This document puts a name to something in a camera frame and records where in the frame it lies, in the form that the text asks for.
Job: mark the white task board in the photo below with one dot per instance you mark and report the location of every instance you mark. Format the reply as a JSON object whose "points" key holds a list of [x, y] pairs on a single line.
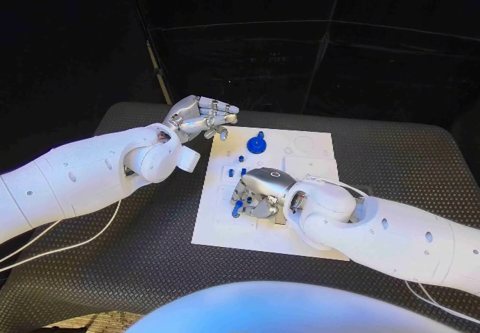
{"points": [[263, 153]]}

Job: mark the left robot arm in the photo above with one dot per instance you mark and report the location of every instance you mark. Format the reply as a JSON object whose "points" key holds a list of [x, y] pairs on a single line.
{"points": [[86, 166]]}

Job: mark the blue long cylinder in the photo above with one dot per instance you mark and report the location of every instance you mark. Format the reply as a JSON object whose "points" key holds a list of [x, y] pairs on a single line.
{"points": [[237, 209]]}

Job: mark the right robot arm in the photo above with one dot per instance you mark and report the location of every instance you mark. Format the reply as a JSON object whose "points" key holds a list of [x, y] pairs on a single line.
{"points": [[394, 234]]}

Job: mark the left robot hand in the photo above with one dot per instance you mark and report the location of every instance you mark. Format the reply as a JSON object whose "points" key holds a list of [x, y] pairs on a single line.
{"points": [[195, 114]]}

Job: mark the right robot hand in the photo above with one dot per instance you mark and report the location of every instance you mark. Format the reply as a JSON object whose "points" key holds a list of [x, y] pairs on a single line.
{"points": [[269, 182]]}

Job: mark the blue gear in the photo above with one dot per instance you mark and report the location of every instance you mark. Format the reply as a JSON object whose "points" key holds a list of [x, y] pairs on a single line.
{"points": [[257, 143]]}

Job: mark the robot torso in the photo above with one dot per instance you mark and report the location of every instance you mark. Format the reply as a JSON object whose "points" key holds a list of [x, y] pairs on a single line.
{"points": [[293, 309]]}

